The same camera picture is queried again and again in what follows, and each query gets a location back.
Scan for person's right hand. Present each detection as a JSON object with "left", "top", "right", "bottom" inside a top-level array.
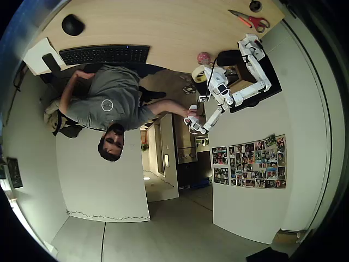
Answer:
[{"left": 182, "top": 106, "right": 201, "bottom": 119}]

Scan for grey t-shirt torso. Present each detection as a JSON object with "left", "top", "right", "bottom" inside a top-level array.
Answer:
[{"left": 64, "top": 64, "right": 153, "bottom": 132}]

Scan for dark framed wall picture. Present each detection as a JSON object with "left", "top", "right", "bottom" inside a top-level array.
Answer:
[{"left": 6, "top": 157, "right": 24, "bottom": 189}]

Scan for white door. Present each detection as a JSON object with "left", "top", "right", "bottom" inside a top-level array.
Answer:
[{"left": 159, "top": 113, "right": 180, "bottom": 202}]

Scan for blue crate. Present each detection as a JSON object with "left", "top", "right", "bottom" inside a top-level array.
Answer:
[{"left": 190, "top": 176, "right": 211, "bottom": 189}]

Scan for white leader arm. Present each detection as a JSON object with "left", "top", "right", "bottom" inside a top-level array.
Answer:
[{"left": 183, "top": 97, "right": 236, "bottom": 135}]

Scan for beige jacket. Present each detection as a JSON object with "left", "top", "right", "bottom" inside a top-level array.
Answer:
[{"left": 43, "top": 97, "right": 70, "bottom": 133}]

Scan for black rounded mat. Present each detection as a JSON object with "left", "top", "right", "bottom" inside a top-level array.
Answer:
[{"left": 216, "top": 49, "right": 244, "bottom": 68}]

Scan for thin dark ceiling cable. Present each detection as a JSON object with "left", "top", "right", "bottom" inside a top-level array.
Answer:
[{"left": 100, "top": 221, "right": 107, "bottom": 262}]

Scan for black office chair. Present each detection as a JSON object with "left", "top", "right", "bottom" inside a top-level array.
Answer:
[{"left": 51, "top": 111, "right": 84, "bottom": 139}]

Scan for person's right forearm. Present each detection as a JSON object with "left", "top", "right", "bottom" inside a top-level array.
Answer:
[{"left": 152, "top": 98, "right": 186, "bottom": 117}]

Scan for person's left hand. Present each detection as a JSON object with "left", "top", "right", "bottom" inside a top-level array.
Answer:
[{"left": 74, "top": 69, "right": 95, "bottom": 81}]

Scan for white paper sheet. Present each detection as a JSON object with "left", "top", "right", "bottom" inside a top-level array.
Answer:
[{"left": 22, "top": 37, "right": 68, "bottom": 76}]

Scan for beige masking tape roll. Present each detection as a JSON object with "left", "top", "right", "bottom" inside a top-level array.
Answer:
[{"left": 191, "top": 64, "right": 211, "bottom": 84}]

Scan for thin black hanging cable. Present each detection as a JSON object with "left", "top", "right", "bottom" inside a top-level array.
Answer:
[{"left": 13, "top": 64, "right": 29, "bottom": 93}]

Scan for small photo collage sheet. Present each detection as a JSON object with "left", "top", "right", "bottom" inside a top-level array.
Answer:
[
  {"left": 212, "top": 146, "right": 228, "bottom": 165},
  {"left": 213, "top": 166, "right": 230, "bottom": 186}
]

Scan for person's left forearm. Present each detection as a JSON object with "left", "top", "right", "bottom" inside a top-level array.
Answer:
[{"left": 58, "top": 75, "right": 80, "bottom": 115}]

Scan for large photo collage poster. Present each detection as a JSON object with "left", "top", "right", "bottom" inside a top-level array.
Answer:
[{"left": 228, "top": 133, "right": 287, "bottom": 190}]

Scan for dark haired bearded head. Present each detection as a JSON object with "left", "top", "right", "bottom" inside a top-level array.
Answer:
[{"left": 97, "top": 122, "right": 127, "bottom": 163}]

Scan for red handled scissors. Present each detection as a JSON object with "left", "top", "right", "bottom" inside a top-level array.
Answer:
[{"left": 228, "top": 9, "right": 271, "bottom": 34}]

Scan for black computer mouse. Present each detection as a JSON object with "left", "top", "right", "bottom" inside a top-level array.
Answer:
[{"left": 61, "top": 14, "right": 86, "bottom": 37}]

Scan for black phone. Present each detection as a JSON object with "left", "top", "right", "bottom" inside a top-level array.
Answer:
[{"left": 41, "top": 53, "right": 64, "bottom": 74}]

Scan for black computer keyboard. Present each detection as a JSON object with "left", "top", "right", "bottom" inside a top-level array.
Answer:
[{"left": 58, "top": 44, "right": 151, "bottom": 67}]

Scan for dark trousered leg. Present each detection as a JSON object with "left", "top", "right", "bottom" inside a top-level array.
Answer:
[{"left": 138, "top": 86, "right": 167, "bottom": 104}]

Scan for string light garland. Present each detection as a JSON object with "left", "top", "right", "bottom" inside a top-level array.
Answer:
[{"left": 66, "top": 209, "right": 151, "bottom": 222}]

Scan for wooden cabinet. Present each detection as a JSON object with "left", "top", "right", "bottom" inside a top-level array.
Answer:
[{"left": 174, "top": 114, "right": 199, "bottom": 165}]

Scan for black side furniture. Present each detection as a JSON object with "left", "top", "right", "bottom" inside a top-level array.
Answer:
[{"left": 228, "top": 53, "right": 284, "bottom": 115}]

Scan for thin black camera cable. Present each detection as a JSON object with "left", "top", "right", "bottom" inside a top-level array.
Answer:
[{"left": 206, "top": 55, "right": 219, "bottom": 97}]

